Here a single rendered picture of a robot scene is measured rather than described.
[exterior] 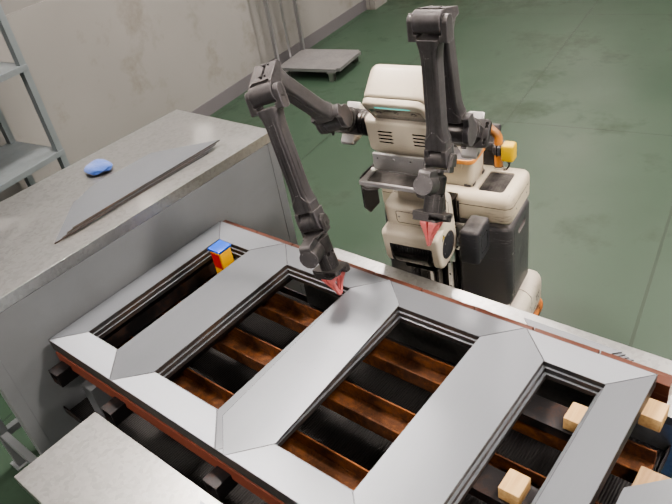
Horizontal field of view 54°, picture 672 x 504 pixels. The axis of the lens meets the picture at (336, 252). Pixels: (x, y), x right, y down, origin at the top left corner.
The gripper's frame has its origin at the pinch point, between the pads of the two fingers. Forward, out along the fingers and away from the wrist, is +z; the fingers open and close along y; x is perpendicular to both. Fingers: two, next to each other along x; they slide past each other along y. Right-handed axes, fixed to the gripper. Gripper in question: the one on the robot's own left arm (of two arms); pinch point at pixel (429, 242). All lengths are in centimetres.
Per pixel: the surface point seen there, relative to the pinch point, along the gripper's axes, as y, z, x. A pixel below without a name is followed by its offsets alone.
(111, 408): -67, 53, -56
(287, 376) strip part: -20, 35, -38
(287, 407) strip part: -14, 39, -46
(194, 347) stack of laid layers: -54, 37, -37
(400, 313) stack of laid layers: -3.7, 20.9, -6.3
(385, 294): -10.6, 17.3, -3.2
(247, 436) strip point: -18, 45, -57
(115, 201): -107, 2, -21
